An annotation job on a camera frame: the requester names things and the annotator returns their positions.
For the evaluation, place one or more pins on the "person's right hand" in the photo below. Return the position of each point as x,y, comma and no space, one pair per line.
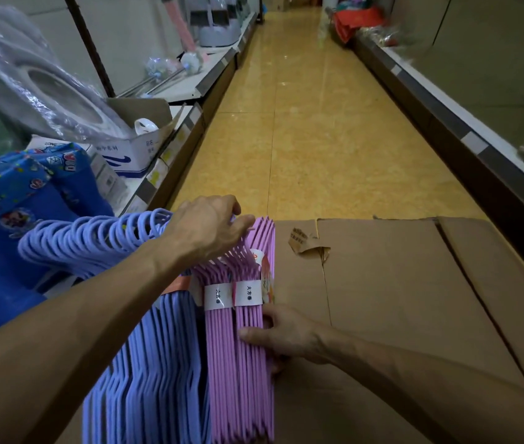
294,337

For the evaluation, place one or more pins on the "person's left hand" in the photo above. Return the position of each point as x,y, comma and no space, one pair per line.
206,226

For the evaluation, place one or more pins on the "lilac hanger bundle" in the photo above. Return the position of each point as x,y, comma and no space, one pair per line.
252,388
220,365

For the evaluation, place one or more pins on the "white display rack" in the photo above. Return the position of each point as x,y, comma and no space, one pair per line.
128,36

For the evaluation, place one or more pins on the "grey store shelf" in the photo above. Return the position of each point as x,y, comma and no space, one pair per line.
474,50

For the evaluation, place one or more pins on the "person's left forearm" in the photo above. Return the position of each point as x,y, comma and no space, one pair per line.
58,346

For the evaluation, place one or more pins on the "person's right forearm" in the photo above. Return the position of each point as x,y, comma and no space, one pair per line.
428,393

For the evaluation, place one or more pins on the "white box with blue stripe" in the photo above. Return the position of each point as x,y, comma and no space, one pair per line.
137,154

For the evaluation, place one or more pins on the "white printed carton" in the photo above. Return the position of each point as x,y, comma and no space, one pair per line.
109,184

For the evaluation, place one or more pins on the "white round plastic item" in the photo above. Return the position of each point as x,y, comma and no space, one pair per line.
146,128

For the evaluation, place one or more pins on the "flattened brown cardboard box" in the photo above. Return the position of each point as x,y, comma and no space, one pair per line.
405,295

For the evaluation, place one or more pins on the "clear toilet brush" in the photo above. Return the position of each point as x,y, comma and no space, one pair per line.
191,62
158,66

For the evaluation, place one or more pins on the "row of grey dustpan sets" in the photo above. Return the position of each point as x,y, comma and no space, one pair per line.
218,34

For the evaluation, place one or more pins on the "pink plunger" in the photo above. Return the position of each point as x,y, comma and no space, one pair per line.
181,27

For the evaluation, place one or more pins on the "clear wrapped packet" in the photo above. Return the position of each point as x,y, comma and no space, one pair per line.
377,36

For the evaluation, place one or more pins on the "plastic wrapped toilet seat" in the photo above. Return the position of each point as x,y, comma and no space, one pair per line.
7,55

